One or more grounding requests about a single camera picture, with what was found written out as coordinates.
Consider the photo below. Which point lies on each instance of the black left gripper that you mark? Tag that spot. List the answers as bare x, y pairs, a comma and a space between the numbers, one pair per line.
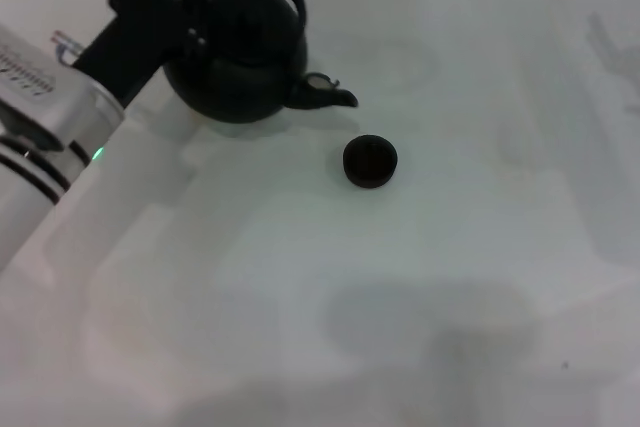
135, 42

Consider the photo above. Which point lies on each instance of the small dark teacup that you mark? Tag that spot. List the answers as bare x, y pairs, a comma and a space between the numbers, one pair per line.
370, 162

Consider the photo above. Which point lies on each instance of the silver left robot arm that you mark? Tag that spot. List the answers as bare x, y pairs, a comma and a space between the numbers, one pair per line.
50, 112

